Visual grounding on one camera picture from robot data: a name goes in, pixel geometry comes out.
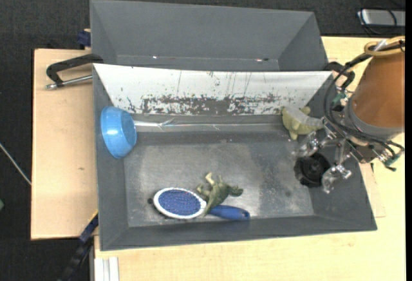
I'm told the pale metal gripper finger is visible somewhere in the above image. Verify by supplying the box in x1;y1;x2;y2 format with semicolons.
321;163;352;194
291;136;326;159

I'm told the black round object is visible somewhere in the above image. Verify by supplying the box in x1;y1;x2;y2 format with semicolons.
294;152;332;189

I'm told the yellow-green plush toy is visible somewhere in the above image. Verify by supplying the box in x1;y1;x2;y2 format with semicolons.
281;105;324;141

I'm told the green toy dinosaur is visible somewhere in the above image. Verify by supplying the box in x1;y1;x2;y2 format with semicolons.
196;172;245;216

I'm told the grey metal bin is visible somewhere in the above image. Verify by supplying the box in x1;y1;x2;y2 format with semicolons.
89;0;378;251

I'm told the blue and white hairbrush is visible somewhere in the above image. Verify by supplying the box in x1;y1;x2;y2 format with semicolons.
153;187;251;221

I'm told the blue plastic bowl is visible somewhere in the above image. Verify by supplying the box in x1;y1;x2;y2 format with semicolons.
100;106;138;159

